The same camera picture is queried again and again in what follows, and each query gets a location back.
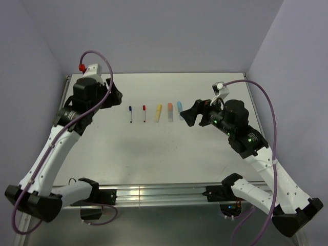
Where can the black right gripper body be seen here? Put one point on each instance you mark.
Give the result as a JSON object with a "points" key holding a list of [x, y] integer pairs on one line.
{"points": [[212, 114]]}

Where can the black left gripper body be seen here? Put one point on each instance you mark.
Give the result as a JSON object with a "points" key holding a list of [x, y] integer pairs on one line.
{"points": [[112, 100]]}

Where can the blue highlighter marker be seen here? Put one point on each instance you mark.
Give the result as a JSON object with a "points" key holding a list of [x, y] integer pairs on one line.
{"points": [[179, 113]]}

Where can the thin blue pen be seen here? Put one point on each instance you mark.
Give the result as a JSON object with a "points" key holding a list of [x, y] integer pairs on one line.
{"points": [[131, 116]]}

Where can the orange clear marker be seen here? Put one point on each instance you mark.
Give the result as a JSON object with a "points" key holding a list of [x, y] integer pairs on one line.
{"points": [[170, 115]]}

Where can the orange marker cap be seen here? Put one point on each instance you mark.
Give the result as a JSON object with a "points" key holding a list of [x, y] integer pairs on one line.
{"points": [[169, 105]]}

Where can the thin red pen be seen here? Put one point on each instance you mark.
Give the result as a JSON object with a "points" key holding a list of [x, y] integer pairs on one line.
{"points": [[144, 116]]}

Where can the yellow highlighter marker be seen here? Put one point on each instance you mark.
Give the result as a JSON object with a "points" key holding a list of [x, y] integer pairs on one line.
{"points": [[157, 116]]}

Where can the blue marker cap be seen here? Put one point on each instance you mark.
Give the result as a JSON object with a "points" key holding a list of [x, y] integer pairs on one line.
{"points": [[179, 105]]}

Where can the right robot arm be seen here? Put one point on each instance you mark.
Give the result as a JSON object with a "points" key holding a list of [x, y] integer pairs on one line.
{"points": [[293, 208]]}

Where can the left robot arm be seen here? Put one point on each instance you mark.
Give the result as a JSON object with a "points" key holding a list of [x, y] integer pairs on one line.
{"points": [[70, 123]]}

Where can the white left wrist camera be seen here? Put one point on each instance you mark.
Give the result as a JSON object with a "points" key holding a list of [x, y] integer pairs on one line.
{"points": [[93, 71]]}

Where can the red cable connector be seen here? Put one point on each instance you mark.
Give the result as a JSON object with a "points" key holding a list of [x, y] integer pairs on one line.
{"points": [[82, 68]]}

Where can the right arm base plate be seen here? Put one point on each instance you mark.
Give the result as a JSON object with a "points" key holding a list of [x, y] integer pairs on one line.
{"points": [[219, 193]]}

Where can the aluminium frame rail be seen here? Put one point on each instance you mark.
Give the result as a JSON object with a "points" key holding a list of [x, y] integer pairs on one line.
{"points": [[166, 192]]}

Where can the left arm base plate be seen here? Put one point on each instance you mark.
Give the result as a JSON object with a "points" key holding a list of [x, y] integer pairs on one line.
{"points": [[105, 196]]}

